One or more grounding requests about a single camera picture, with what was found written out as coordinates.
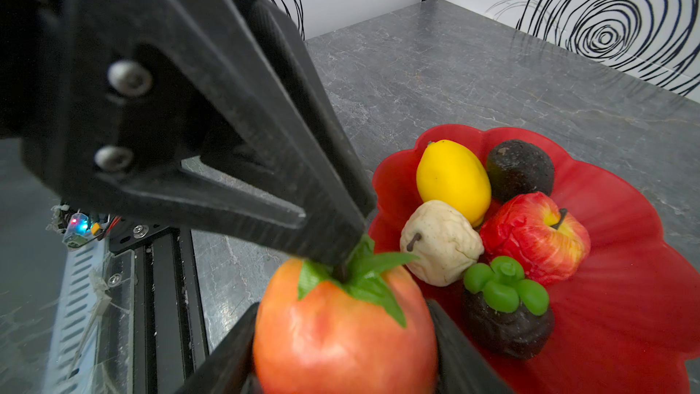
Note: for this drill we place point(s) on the fake red strawberry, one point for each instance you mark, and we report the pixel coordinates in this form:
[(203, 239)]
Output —
[(371, 332)]

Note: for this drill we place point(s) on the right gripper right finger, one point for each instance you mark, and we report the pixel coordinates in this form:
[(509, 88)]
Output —
[(462, 369)]

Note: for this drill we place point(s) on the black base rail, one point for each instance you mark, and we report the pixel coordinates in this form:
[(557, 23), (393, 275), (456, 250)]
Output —
[(168, 336)]

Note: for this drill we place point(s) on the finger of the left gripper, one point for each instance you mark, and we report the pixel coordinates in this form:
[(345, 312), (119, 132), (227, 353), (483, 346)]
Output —
[(207, 114), (279, 130)]

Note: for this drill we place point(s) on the fake red apple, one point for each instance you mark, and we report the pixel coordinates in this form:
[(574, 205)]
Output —
[(547, 241)]

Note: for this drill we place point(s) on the black fake avocado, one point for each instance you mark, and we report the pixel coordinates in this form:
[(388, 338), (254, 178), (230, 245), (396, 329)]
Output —
[(516, 167)]

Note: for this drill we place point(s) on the dark mangosteen with green calyx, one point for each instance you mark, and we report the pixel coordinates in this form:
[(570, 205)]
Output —
[(506, 312)]

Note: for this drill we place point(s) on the yellow fake lemon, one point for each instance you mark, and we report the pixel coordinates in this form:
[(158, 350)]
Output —
[(451, 173)]

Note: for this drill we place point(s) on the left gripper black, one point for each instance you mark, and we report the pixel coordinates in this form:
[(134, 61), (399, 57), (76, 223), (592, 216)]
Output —
[(29, 30)]

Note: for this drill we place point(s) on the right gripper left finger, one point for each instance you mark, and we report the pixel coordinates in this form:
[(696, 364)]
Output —
[(229, 368)]

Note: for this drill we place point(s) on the grey slotted cable duct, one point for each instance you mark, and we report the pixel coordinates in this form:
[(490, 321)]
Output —
[(73, 352)]

